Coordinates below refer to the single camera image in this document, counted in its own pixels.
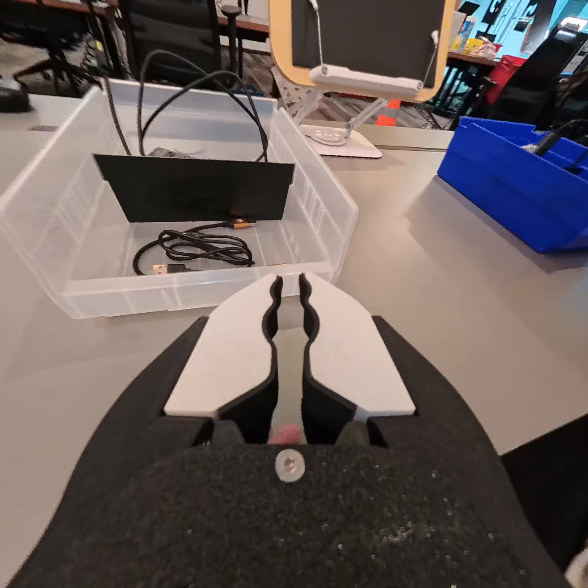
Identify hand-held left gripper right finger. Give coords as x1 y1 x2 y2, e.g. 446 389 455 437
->
299 272 416 445

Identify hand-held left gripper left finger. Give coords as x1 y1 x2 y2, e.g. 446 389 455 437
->
164 274 283 444

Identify black cable orange plug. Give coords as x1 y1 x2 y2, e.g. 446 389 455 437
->
133 217 258 276

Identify clear plastic bin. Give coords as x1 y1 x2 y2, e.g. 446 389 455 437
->
0 78 359 320

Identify blue plastic bin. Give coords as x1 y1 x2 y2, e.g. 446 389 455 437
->
436 116 588 254

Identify thick black hub cable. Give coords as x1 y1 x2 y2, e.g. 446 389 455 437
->
99 50 269 164

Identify grey desk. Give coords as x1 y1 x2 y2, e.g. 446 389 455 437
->
0 92 588 570

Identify black bin divider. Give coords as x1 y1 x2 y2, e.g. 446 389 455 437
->
93 154 295 223

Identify orange traffic cone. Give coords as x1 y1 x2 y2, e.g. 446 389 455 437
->
376 99 401 127

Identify printed paper sheet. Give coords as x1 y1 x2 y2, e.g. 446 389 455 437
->
274 69 322 121

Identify white tablet stand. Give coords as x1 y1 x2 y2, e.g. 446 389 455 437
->
276 0 439 159

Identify red bag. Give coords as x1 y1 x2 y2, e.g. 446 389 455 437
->
487 55 522 106

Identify black office chair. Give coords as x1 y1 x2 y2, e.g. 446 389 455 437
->
473 23 588 131

